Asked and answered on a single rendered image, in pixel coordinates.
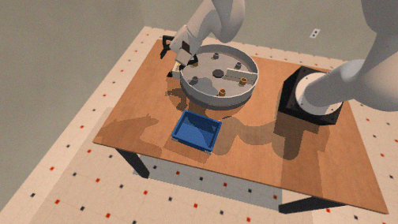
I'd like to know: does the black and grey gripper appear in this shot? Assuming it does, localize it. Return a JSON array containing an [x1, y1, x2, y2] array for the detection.
[[160, 25, 203, 65]]

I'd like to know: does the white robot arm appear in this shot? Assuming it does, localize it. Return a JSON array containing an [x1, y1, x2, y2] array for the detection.
[[186, 0, 398, 115]]

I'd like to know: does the blue crate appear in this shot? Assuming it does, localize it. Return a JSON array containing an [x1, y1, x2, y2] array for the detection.
[[171, 110, 222, 155]]

